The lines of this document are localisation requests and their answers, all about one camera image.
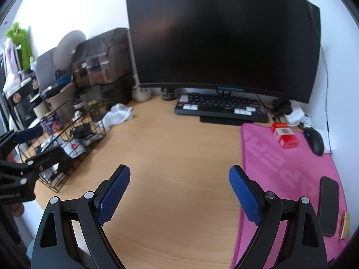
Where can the small ceramic vase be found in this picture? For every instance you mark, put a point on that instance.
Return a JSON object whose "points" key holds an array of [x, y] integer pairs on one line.
{"points": [[140, 94]]}

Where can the white sachet red logo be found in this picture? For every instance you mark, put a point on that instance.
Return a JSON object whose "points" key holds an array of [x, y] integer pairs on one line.
{"points": [[73, 148]]}

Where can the gold lipstick tube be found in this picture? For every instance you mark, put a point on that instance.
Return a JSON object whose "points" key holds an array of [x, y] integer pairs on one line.
{"points": [[345, 226]]}

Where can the black curved monitor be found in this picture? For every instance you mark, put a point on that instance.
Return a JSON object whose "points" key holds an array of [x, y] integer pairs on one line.
{"points": [[267, 47]]}

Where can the dark glass jar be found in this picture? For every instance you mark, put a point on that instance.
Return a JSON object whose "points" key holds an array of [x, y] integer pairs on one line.
{"points": [[169, 94]]}

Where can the red cigarette pack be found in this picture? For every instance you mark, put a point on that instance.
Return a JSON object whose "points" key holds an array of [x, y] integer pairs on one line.
{"points": [[284, 135]]}

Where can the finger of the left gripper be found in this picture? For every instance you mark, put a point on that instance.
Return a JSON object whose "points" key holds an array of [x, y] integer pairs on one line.
{"points": [[28, 135], [45, 160]]}

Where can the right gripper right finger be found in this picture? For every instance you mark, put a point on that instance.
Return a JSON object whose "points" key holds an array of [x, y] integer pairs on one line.
{"points": [[303, 244]]}

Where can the white round fan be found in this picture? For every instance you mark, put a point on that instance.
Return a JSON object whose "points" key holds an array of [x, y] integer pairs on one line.
{"points": [[66, 49]]}

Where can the green plush toy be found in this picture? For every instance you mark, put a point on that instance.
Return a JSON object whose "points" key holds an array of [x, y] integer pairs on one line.
{"points": [[19, 38]]}

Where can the crumpled white tissue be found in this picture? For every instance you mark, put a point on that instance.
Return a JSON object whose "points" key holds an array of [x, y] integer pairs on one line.
{"points": [[118, 114]]}

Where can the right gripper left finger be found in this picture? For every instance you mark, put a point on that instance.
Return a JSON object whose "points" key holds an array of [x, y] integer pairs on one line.
{"points": [[70, 234]]}

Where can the black wire basket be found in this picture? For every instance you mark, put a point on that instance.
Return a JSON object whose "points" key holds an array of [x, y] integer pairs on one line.
{"points": [[76, 127]]}

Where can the blue luncheon meat tin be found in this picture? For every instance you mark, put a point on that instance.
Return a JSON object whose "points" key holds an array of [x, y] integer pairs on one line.
{"points": [[51, 123]]}

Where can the smoky acrylic organizer box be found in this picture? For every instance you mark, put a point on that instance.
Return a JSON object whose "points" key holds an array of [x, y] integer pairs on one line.
{"points": [[102, 68]]}

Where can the black smartphone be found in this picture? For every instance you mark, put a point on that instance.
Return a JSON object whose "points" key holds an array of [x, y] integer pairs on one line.
{"points": [[328, 207]]}

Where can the black computer mouse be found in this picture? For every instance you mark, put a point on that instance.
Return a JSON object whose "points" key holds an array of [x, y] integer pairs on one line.
{"points": [[314, 140]]}

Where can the dark mechanical keyboard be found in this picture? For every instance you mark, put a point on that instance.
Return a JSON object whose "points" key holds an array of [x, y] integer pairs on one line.
{"points": [[221, 106]]}

